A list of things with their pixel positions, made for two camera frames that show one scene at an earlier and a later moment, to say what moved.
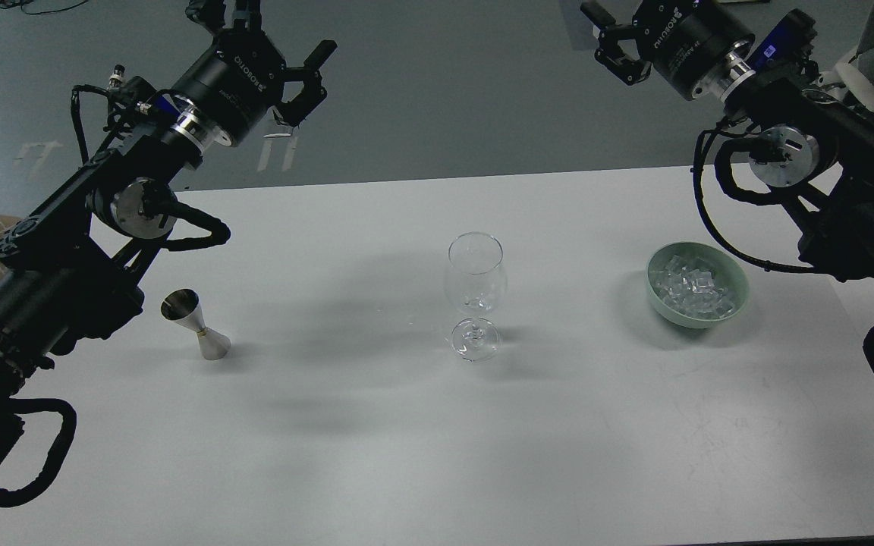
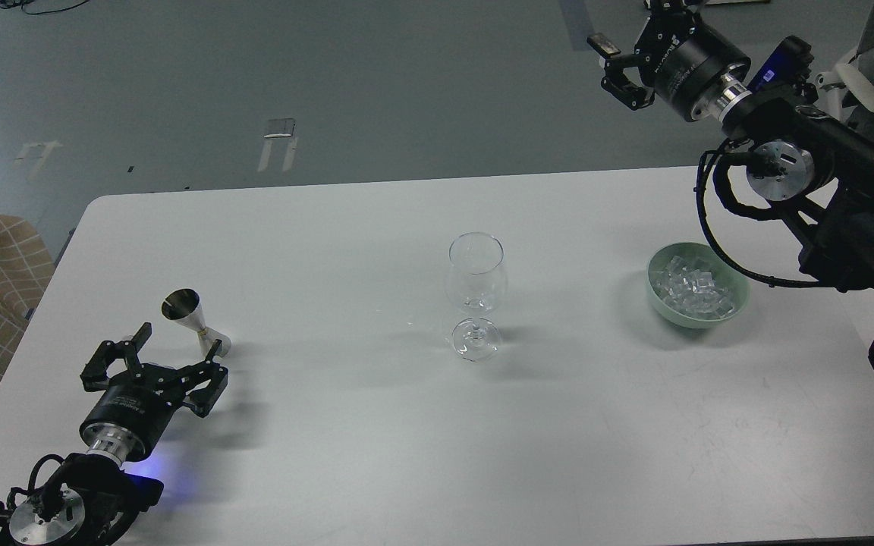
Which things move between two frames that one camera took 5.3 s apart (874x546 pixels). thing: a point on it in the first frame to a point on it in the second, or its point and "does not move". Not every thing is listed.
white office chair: [846, 78] does not move
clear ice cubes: [693, 287] does not move
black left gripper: [242, 77] to [128, 410]
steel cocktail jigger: [183, 306] does not move
